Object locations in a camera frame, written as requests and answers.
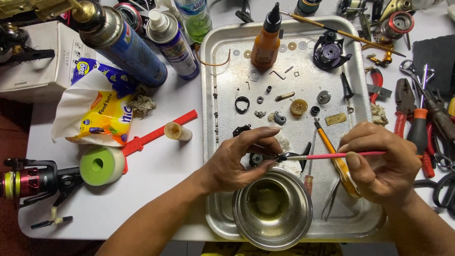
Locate white cardboard box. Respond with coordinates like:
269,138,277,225
0,20,97,104

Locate black plastic ring clip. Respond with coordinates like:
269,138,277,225
234,96,251,114

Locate metal tweezers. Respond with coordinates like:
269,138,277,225
321,179,341,222

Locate brass torch head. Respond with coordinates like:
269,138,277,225
0,0,96,24

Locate stainless steel bowl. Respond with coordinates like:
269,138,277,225
232,167,314,251

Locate tan paper label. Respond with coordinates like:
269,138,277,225
324,112,347,126

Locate yellow handled screwdriver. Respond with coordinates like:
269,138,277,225
314,117,362,198

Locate yellow blue tissue packet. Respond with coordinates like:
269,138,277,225
50,57,138,148

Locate large metal tray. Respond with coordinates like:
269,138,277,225
200,15,387,241

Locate gold reel handle parts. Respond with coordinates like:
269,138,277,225
363,42,394,68

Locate blue white spray can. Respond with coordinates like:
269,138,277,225
145,9,200,81

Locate orange oil bottle black cap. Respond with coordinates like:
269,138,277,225
250,2,283,69

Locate red rimmed can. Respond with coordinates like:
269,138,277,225
113,2,146,37

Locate row of small screws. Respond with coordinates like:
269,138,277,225
213,85,220,143

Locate red black fishing reel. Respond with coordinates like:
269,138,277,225
0,157,85,230

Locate white tissue wad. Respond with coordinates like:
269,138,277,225
274,129,303,177

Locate black pointed plastic piece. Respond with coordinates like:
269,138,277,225
340,71,355,100

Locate small red handled cutters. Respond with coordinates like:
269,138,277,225
366,67,385,106

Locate red silver reel spool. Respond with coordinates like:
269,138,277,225
380,10,415,45

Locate grey tape piece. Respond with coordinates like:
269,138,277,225
367,84,393,99

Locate tan round plastic gear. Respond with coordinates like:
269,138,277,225
289,98,309,116

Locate red plastic perforated strip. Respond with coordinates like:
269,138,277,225
120,109,198,175

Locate black reel handle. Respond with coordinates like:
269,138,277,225
235,0,255,24

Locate small cream plastic tube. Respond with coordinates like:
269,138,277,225
164,121,193,142

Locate brown wooden handled screwdriver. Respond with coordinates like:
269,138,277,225
422,88,455,142

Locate dirty cotton wad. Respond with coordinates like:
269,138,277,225
127,84,157,120
370,103,390,127

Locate black foam pad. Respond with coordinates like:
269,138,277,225
412,33,455,97

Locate black reel body frame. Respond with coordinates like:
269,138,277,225
248,142,312,173

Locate person's right hand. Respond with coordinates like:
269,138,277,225
337,121,423,209

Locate red handled combination pliers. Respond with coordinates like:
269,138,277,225
393,78,436,179

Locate red handled thin screwdriver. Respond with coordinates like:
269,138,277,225
304,127,318,196

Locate person's left hand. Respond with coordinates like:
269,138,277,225
203,126,284,195

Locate wooden handled paint brush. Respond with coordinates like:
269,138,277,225
279,9,406,58

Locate black flat reel plate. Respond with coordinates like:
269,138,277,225
232,123,252,138

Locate steel open wrench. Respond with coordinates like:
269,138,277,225
399,59,436,94

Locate gold fishing reel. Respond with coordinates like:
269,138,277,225
376,0,416,23

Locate dark green reel spool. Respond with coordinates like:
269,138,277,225
294,0,323,17

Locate black scissors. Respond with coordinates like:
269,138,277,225
412,171,455,211

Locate green cored tape roll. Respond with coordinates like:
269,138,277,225
79,145,126,186

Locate pink handled small brush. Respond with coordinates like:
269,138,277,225
284,151,387,161

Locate orange black screwdriver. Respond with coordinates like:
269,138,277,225
406,64,429,156

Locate blue gas canister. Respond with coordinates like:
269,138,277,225
71,0,168,88

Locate silver fishing reel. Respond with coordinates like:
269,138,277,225
336,0,369,20

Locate bent copper wire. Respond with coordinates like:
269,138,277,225
194,43,232,67

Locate black purple reel rotor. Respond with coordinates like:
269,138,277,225
312,30,353,72

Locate clear bottle green liquid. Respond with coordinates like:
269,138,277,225
173,0,213,44

